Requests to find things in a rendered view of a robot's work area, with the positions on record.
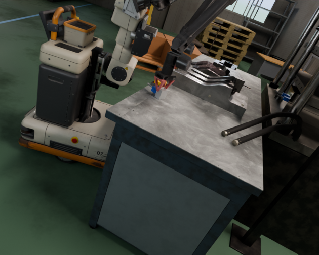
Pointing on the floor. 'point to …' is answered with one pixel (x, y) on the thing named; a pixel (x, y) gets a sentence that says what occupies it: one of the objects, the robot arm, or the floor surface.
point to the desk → (267, 67)
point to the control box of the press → (279, 203)
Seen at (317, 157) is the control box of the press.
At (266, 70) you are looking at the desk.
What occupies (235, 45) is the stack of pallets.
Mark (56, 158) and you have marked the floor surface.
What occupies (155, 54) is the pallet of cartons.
